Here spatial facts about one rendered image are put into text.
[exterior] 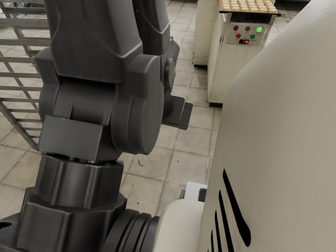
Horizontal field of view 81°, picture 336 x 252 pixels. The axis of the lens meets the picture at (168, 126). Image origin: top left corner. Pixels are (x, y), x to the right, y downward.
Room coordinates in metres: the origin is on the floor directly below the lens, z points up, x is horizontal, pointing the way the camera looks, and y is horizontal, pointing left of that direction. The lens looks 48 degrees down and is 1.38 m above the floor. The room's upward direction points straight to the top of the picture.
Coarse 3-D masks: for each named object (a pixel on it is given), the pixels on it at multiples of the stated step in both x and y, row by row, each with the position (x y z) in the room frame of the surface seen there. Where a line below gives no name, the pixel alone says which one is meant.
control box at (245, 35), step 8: (232, 24) 1.44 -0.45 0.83; (240, 24) 1.44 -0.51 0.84; (248, 24) 1.43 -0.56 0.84; (256, 24) 1.43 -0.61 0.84; (264, 24) 1.43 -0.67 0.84; (232, 32) 1.44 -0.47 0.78; (240, 32) 1.44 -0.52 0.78; (248, 32) 1.43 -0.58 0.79; (256, 32) 1.42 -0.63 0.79; (232, 40) 1.44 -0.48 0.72; (248, 40) 1.42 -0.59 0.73; (256, 40) 1.42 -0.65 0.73
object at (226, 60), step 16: (240, 16) 1.58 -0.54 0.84; (256, 16) 1.58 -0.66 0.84; (224, 32) 1.48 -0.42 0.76; (224, 48) 1.48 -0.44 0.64; (240, 48) 1.46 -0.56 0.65; (256, 48) 1.44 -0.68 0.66; (208, 64) 2.00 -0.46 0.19; (224, 64) 1.47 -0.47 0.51; (240, 64) 1.46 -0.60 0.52; (208, 80) 1.72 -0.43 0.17; (224, 80) 1.47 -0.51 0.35; (208, 96) 1.50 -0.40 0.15
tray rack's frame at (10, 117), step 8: (8, 16) 1.34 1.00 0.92; (16, 32) 1.34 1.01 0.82; (24, 48) 1.34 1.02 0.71; (32, 56) 1.34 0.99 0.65; (8, 64) 1.14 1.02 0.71; (16, 80) 1.12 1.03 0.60; (0, 104) 0.90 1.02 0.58; (32, 104) 1.11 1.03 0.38; (8, 112) 0.90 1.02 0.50; (8, 120) 0.89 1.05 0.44; (16, 120) 0.91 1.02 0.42; (16, 128) 0.89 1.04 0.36; (24, 136) 0.89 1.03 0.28; (32, 144) 0.89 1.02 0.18
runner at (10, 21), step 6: (0, 18) 0.90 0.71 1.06; (6, 18) 0.90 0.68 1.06; (12, 18) 0.89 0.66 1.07; (18, 18) 0.89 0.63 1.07; (24, 18) 0.89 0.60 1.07; (30, 18) 0.89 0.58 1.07; (0, 24) 0.90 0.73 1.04; (6, 24) 0.90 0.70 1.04; (12, 24) 0.89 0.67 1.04; (18, 24) 0.89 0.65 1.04; (24, 24) 0.89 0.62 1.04; (30, 24) 0.89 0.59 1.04; (36, 24) 0.89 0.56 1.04; (42, 24) 0.89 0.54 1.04
